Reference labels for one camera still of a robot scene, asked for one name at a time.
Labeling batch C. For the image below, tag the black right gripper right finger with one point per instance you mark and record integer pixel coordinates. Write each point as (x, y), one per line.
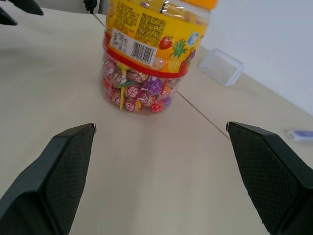
(274, 181)

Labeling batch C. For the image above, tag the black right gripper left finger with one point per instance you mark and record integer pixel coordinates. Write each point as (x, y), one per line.
(44, 186)

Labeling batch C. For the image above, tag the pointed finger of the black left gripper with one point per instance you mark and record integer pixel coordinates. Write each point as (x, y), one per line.
(30, 7)
(7, 18)

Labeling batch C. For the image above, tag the clear plastic lollipop jar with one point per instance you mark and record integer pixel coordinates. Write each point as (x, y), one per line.
(149, 56)

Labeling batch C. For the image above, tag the white and blue eraser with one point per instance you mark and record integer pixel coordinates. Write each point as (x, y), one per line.
(300, 135)

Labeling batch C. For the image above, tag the black chair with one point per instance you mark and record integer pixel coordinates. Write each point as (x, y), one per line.
(91, 5)

